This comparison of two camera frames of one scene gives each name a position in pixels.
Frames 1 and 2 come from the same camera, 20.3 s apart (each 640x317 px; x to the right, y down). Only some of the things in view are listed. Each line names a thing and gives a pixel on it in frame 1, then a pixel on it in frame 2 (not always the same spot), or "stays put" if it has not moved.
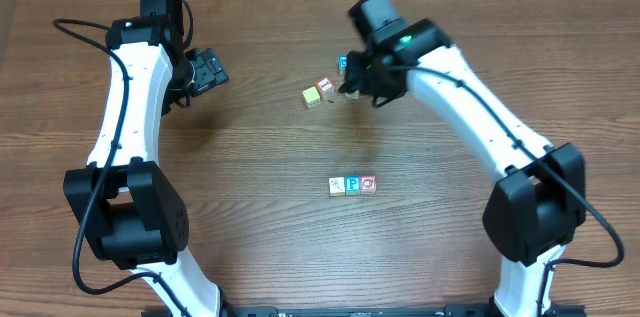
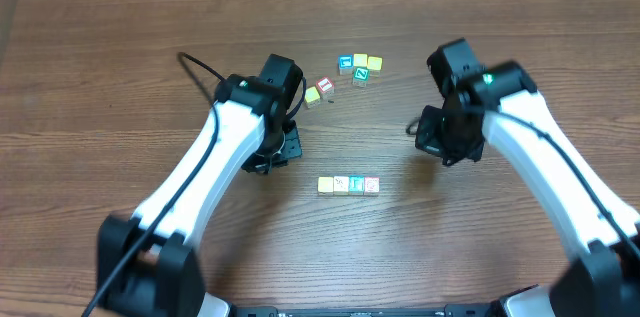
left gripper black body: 208,72 to 276,148
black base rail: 444,310 stays put
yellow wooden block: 354,96 to 325,184
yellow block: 311,94 stays put
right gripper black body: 363,74 to 443,134
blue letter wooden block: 342,65 stays put
